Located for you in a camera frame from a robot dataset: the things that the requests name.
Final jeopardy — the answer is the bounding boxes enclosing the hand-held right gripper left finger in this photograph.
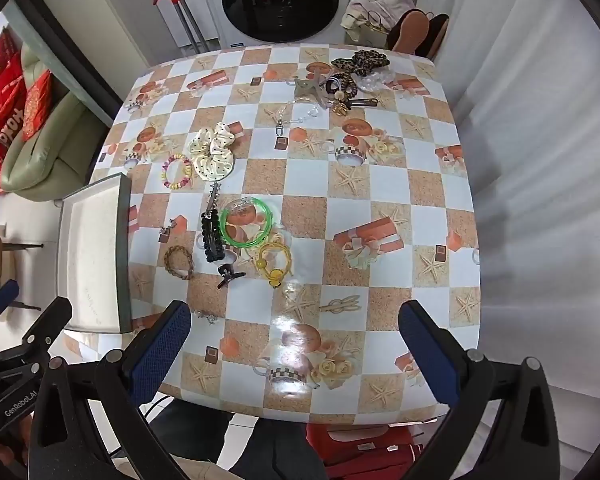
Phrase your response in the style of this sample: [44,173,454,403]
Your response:
[30,300,193,480]

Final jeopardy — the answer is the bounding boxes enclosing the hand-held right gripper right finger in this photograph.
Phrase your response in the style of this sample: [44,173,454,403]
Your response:
[397,300,561,480]

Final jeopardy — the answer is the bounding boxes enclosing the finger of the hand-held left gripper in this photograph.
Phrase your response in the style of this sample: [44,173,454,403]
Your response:
[0,280,21,331]
[20,297,73,361]

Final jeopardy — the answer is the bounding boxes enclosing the black claw clip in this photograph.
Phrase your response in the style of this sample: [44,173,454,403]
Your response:
[216,262,246,289]

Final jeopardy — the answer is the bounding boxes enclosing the white shallow tray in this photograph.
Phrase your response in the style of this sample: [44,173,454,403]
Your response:
[56,173,133,335]

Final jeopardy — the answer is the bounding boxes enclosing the green translucent bangle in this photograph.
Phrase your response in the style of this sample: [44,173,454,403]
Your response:
[219,197,273,248]

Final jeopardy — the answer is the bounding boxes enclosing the yellow hair ties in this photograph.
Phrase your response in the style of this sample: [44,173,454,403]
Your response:
[254,241,293,288]

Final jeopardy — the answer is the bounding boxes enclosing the silver barrette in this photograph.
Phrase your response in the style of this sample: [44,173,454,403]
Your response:
[206,182,223,216]

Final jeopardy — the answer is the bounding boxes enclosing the pink yellow bead bracelet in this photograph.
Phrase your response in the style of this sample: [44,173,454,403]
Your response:
[161,154,195,191]

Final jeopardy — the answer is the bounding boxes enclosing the cream polka dot scrunchie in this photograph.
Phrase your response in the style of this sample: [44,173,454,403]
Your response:
[187,122,237,182]

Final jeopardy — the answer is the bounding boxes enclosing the black beaded hair clip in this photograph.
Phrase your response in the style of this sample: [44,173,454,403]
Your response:
[201,210,227,263]

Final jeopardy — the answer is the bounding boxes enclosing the person's leg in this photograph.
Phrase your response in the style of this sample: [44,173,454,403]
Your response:
[150,395,331,480]

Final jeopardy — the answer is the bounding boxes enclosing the red stool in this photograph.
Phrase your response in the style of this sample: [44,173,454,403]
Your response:
[305,422,431,480]

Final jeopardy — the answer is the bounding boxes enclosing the checkered tablecloth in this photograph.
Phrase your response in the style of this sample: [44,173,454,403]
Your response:
[87,44,482,418]

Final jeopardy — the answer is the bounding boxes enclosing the pale green sofa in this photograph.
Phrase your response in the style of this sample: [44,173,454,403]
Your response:
[0,42,111,193]

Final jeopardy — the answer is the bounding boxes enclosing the red printed cushion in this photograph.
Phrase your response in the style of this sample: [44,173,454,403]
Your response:
[0,30,28,161]
[22,70,56,141]

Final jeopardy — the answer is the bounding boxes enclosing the clear scrunchie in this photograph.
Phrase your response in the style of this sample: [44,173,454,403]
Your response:
[357,67,396,92]

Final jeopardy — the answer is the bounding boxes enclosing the grey star hair clip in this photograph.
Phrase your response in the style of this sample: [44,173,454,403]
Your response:
[294,72,333,108]

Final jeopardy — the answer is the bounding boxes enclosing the leopard print bow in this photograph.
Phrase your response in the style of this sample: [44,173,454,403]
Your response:
[330,50,391,77]

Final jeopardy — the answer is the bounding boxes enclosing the black slipper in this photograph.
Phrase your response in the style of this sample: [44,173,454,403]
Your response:
[390,10,451,58]

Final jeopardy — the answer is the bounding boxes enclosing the red grey mop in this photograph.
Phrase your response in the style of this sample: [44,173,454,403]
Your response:
[152,0,206,56]

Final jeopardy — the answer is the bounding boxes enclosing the pile of pale clothes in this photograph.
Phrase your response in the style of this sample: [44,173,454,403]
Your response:
[342,0,416,46]

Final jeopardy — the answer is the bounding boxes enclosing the brown braided bracelet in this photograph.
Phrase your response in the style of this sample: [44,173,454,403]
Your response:
[164,245,195,280]

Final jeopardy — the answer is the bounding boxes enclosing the silver keychain chain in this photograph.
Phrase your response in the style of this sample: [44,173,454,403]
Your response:
[272,97,321,137]

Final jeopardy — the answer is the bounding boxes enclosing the leopard print hair tie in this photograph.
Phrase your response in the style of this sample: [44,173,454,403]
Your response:
[325,74,358,103]

